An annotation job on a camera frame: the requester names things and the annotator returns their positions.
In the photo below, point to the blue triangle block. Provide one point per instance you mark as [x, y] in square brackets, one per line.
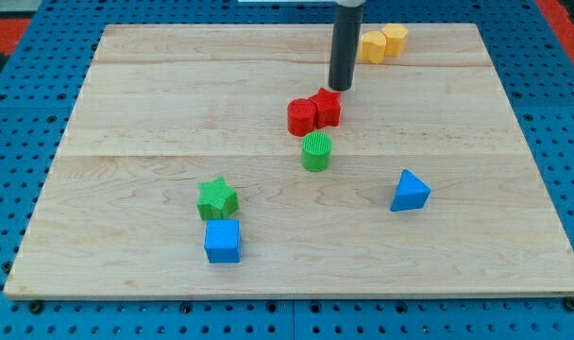
[411, 193]

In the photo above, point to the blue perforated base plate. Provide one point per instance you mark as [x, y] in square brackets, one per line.
[38, 88]

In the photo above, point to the yellow hexagon block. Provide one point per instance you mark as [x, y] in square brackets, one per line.
[396, 36]

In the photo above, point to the red cylinder block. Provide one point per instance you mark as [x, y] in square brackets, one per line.
[301, 114]

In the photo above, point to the green cylinder block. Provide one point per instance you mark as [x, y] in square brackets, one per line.
[316, 151]

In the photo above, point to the blue cube block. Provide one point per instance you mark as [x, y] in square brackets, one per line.
[222, 242]

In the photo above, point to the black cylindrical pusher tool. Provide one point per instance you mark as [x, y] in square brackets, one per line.
[348, 16]

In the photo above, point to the red star block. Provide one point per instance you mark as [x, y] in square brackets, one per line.
[328, 108]

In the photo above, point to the yellow heart block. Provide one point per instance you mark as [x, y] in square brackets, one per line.
[372, 47]

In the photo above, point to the green star block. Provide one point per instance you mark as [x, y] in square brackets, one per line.
[216, 199]

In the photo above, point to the light wooden board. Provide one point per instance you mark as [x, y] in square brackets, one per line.
[164, 107]

